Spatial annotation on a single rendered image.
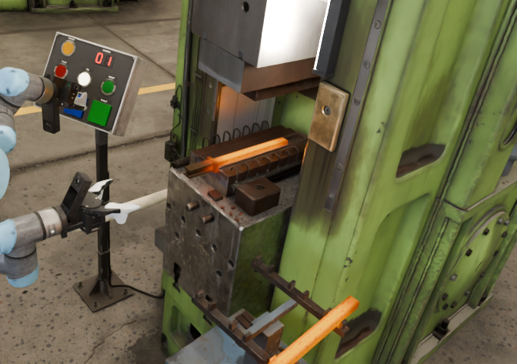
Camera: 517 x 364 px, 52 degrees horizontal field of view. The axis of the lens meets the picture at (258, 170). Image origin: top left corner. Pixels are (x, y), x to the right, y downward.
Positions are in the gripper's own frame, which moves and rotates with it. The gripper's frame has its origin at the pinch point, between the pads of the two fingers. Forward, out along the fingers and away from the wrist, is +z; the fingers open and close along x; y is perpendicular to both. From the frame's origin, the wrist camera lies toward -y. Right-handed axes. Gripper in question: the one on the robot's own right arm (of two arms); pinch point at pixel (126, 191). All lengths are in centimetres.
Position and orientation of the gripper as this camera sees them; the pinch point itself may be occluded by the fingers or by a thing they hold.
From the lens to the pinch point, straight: 150.8
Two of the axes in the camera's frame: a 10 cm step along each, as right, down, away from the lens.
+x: 6.6, 4.8, -5.8
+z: 7.4, -2.6, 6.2
